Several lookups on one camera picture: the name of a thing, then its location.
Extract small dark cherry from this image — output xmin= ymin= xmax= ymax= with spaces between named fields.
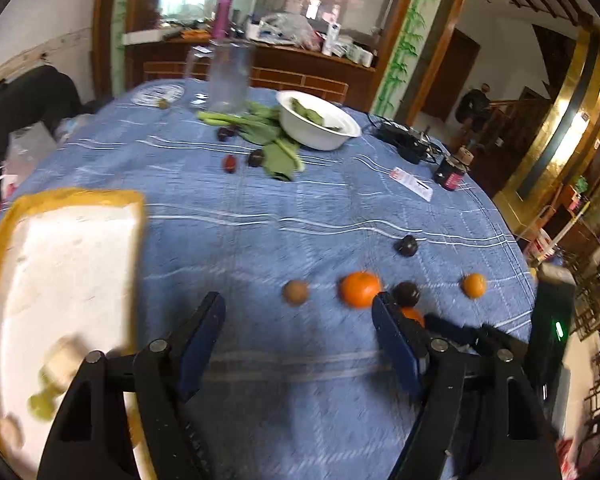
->
xmin=216 ymin=127 xmax=236 ymax=142

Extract black sofa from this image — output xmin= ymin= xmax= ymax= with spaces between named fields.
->
xmin=0 ymin=65 xmax=102 ymax=161

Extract yellow rimmed white tray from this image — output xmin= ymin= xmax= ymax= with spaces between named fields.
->
xmin=0 ymin=188 xmax=146 ymax=479

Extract small yellow orange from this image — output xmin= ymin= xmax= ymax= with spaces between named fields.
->
xmin=462 ymin=273 xmax=488 ymax=299

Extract large white sugarcane piece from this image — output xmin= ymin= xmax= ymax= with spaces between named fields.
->
xmin=40 ymin=336 xmax=87 ymax=396

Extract black power device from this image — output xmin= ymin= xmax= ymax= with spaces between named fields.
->
xmin=375 ymin=119 xmax=443 ymax=165

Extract white red paper card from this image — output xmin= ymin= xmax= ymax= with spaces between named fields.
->
xmin=389 ymin=167 xmax=432 ymax=202

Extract purple thermos bottle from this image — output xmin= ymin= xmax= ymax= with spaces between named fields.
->
xmin=211 ymin=0 xmax=233 ymax=40

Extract blue plaid tablecloth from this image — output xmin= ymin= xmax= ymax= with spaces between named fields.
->
xmin=24 ymin=97 xmax=534 ymax=479

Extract clear glass mug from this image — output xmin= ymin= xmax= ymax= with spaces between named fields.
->
xmin=184 ymin=38 xmax=254 ymax=115

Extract orange mandarin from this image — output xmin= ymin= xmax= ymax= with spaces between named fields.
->
xmin=338 ymin=271 xmax=382 ymax=309
xmin=400 ymin=307 xmax=425 ymax=327

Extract clear plastic bag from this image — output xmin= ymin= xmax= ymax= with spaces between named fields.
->
xmin=0 ymin=122 xmax=57 ymax=186

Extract white bowl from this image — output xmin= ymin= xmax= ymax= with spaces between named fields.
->
xmin=276 ymin=90 xmax=362 ymax=152

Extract wooden sideboard counter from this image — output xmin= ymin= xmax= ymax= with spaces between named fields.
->
xmin=122 ymin=29 xmax=382 ymax=111

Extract red fruit by leaves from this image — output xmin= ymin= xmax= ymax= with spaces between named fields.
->
xmin=222 ymin=155 xmax=237 ymax=174

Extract small dark plum by leaves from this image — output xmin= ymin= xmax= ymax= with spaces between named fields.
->
xmin=247 ymin=150 xmax=265 ymax=167

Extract brown kiwi fruit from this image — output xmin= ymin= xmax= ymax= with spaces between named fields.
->
xmin=282 ymin=280 xmax=310 ymax=307

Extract small white sugarcane piece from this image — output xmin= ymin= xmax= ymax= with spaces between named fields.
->
xmin=0 ymin=414 xmax=24 ymax=453

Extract green leafy vegetable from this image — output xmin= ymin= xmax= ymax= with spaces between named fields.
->
xmin=197 ymin=102 xmax=306 ymax=181

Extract black red canister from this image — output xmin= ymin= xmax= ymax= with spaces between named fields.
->
xmin=434 ymin=146 xmax=474 ymax=191

